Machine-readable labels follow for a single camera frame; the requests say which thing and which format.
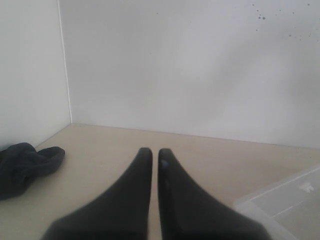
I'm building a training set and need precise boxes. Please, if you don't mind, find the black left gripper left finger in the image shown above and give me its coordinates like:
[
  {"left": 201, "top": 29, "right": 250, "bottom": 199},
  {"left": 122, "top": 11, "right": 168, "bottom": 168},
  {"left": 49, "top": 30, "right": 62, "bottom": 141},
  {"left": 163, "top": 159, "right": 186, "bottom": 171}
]
[{"left": 42, "top": 147, "right": 153, "bottom": 240}]

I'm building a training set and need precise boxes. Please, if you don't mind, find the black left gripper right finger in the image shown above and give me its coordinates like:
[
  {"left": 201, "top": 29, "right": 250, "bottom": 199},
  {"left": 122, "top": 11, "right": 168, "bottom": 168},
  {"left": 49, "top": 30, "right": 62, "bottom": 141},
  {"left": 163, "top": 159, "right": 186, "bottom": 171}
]
[{"left": 157, "top": 148, "right": 271, "bottom": 240}]

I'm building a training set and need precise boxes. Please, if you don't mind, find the clear plastic storage box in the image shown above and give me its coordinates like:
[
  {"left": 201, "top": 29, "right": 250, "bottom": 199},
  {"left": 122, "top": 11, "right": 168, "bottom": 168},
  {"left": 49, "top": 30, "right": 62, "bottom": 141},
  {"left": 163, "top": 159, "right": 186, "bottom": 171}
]
[{"left": 234, "top": 165, "right": 320, "bottom": 240}]

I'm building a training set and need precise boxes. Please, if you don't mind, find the dark crumpled cloth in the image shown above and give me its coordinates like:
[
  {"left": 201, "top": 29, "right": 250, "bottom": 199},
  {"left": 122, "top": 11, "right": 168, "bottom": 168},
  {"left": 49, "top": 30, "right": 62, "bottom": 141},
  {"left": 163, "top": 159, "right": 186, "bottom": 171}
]
[{"left": 0, "top": 142, "right": 66, "bottom": 201}]

